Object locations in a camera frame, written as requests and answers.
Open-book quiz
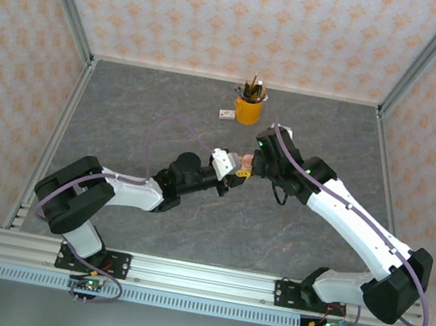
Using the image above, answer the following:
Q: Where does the aluminium frame back rail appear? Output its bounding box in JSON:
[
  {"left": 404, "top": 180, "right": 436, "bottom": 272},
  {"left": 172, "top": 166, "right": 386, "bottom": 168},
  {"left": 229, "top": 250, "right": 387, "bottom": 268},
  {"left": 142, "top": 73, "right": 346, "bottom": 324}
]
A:
[{"left": 92, "top": 52, "right": 382, "bottom": 111}]

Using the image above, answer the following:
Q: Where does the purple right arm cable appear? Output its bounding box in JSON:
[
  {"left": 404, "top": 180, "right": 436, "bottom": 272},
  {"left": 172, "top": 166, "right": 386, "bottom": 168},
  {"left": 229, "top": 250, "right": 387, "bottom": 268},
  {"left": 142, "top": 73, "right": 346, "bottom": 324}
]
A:
[{"left": 237, "top": 116, "right": 436, "bottom": 326}]

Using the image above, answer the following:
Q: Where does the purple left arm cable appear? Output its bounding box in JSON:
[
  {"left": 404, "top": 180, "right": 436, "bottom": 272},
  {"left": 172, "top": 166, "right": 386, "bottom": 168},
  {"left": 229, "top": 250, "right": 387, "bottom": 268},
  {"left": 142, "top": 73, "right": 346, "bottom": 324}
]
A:
[{"left": 17, "top": 94, "right": 221, "bottom": 321}]

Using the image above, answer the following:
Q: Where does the aluminium frame side rail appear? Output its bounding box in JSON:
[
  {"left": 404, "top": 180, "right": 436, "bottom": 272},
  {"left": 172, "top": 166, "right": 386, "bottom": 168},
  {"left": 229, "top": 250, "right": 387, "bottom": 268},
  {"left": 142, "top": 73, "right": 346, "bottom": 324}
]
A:
[
  {"left": 1, "top": 48, "right": 98, "bottom": 241},
  {"left": 344, "top": 107, "right": 436, "bottom": 299}
]

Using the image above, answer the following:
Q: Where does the black short looped cable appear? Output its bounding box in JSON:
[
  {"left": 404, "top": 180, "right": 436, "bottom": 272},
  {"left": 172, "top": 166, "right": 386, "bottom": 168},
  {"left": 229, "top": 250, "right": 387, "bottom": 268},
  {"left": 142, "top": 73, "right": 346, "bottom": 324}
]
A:
[{"left": 268, "top": 180, "right": 294, "bottom": 209}]

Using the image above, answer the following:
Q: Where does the yellow pen cup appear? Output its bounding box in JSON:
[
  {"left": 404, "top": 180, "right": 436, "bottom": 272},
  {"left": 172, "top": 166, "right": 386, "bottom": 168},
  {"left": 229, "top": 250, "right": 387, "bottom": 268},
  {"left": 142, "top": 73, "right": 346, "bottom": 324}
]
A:
[{"left": 230, "top": 90, "right": 267, "bottom": 128}]

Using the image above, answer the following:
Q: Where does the yellow pencil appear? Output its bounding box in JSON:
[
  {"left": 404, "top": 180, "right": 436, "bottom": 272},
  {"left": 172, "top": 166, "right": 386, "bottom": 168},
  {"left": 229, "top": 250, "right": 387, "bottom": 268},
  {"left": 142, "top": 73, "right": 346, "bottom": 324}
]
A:
[{"left": 249, "top": 69, "right": 261, "bottom": 95}]

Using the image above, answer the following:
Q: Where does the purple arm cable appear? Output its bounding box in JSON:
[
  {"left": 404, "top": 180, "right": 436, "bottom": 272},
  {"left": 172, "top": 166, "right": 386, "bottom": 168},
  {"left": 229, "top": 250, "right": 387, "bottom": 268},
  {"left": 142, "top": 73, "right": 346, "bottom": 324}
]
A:
[
  {"left": 17, "top": 94, "right": 221, "bottom": 321},
  {"left": 237, "top": 116, "right": 436, "bottom": 326}
]

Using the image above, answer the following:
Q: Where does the white slotted cable duct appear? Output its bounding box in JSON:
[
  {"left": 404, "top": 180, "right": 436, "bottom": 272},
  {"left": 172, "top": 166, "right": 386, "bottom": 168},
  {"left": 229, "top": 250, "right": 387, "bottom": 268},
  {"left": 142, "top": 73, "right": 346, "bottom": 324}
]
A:
[{"left": 0, "top": 263, "right": 304, "bottom": 326}]

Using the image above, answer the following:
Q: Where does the white red eraser box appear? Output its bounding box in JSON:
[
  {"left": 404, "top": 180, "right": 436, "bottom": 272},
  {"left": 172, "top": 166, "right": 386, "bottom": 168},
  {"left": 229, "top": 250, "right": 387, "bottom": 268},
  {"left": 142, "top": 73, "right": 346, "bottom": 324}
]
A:
[{"left": 216, "top": 106, "right": 236, "bottom": 122}]

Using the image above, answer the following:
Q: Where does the aluminium front mounting rail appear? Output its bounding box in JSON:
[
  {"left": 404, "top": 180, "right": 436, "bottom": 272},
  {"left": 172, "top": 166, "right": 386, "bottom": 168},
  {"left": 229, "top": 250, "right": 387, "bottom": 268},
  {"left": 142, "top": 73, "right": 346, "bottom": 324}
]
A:
[{"left": 0, "top": 228, "right": 429, "bottom": 326}]

